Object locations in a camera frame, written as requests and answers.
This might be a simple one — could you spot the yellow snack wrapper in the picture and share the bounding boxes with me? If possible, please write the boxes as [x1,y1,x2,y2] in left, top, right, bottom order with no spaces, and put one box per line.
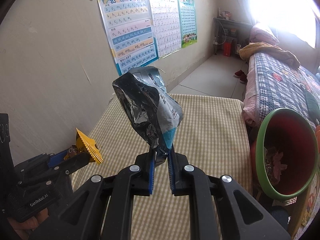
[63,128,104,164]

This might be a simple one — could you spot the silver blue wrapper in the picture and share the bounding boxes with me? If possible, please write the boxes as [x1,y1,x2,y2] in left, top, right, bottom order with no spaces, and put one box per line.
[112,66,183,166]

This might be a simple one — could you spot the person's left hand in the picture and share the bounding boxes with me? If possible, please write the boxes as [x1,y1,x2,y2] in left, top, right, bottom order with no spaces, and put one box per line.
[7,208,49,239]

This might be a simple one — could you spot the red slippers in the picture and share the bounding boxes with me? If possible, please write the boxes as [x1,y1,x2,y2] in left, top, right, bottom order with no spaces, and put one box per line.
[234,70,247,84]

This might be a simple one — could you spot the red bin with green rim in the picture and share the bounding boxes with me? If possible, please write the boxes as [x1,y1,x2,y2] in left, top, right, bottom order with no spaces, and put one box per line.
[250,108,319,200]

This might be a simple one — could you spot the red box under table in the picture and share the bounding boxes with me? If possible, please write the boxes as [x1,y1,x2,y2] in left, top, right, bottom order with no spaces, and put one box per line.
[223,42,232,57]

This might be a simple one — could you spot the blue plaid quilted bedspread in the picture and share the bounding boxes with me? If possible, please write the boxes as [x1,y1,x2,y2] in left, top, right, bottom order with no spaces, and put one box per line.
[242,53,319,129]

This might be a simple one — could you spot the mustard yellow blanket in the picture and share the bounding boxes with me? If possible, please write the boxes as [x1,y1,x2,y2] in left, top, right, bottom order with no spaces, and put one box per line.
[239,42,300,69]

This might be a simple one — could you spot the teal chart poster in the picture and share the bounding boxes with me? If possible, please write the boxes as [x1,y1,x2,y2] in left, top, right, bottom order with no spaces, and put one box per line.
[178,0,197,48]

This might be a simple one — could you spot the dark wooden side table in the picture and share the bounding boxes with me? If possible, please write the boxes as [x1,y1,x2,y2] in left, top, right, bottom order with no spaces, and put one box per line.
[213,17,253,56]

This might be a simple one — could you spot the white chart poster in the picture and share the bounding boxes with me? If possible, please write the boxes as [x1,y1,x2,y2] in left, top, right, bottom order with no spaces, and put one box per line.
[149,0,181,58]

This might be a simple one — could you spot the orange plastic bottle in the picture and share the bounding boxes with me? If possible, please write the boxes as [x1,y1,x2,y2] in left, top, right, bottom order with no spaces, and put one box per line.
[315,125,320,146]

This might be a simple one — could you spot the dark green cloth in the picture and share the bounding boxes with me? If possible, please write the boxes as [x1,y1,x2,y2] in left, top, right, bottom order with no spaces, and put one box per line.
[305,90,320,126]

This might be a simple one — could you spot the pink pillow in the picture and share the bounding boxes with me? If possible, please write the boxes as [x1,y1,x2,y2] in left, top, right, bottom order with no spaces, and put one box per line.
[249,23,279,46]

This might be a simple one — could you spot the pinyin wall poster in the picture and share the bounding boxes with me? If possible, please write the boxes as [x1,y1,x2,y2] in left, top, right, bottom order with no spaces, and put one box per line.
[97,0,158,75]

